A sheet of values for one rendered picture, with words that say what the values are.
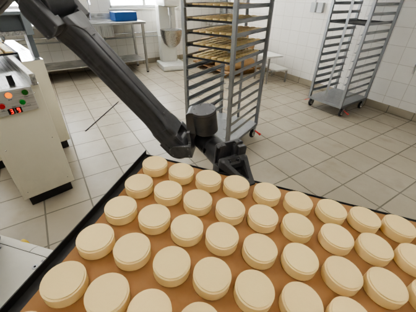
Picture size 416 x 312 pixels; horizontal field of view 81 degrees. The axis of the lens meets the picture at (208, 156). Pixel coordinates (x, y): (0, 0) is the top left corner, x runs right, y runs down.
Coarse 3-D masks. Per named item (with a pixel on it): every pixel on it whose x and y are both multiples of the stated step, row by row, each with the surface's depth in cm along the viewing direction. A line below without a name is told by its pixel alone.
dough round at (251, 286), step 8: (248, 272) 32; (256, 272) 32; (240, 280) 31; (248, 280) 31; (256, 280) 31; (264, 280) 31; (240, 288) 30; (248, 288) 30; (256, 288) 30; (264, 288) 30; (272, 288) 31; (240, 296) 29; (248, 296) 30; (256, 296) 30; (264, 296) 30; (272, 296) 30; (240, 304) 30; (248, 304) 29; (256, 304) 29; (264, 304) 29
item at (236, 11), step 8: (232, 24) 167; (232, 32) 170; (232, 40) 173; (232, 48) 175; (232, 56) 178; (232, 64) 181; (232, 72) 184; (232, 80) 187; (232, 88) 191; (232, 96) 196
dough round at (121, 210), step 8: (112, 200) 40; (120, 200) 40; (128, 200) 40; (104, 208) 39; (112, 208) 39; (120, 208) 39; (128, 208) 39; (136, 208) 40; (112, 216) 38; (120, 216) 38; (128, 216) 38; (112, 224) 38; (120, 224) 38
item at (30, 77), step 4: (4, 56) 197; (8, 56) 180; (12, 56) 180; (8, 60) 188; (12, 60) 170; (16, 60) 170; (12, 64) 178; (16, 64) 162; (20, 64) 161; (16, 68) 170; (20, 68) 154; (24, 68) 153; (20, 72) 162; (24, 72) 150; (28, 72) 145; (24, 76) 156; (28, 76) 142; (32, 76) 141; (28, 80) 149; (32, 80) 143; (36, 80) 144; (32, 84) 143; (36, 84) 145
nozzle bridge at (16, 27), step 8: (0, 16) 179; (8, 16) 182; (16, 16) 185; (0, 24) 181; (8, 24) 184; (16, 24) 187; (24, 24) 184; (0, 32) 179; (8, 32) 182; (16, 32) 185; (24, 32) 188; (32, 32) 189; (32, 40) 199; (32, 48) 201
